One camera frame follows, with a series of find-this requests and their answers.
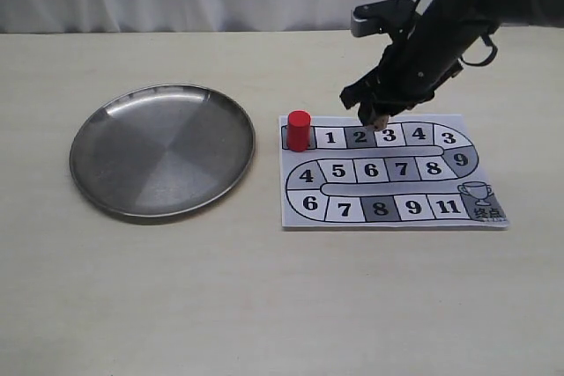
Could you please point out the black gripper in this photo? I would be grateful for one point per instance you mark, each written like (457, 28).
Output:
(384, 92)

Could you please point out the wooden die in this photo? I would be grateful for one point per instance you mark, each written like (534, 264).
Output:
(381, 122)

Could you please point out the red cylinder game piece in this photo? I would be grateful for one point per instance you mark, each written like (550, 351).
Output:
(298, 130)

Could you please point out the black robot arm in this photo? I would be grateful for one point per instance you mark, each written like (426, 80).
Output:
(427, 49)

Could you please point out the paper game board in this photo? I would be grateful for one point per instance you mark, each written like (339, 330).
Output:
(422, 171)

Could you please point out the round steel plate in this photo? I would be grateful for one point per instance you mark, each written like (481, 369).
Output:
(162, 151)

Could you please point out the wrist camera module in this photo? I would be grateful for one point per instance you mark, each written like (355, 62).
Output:
(389, 17)

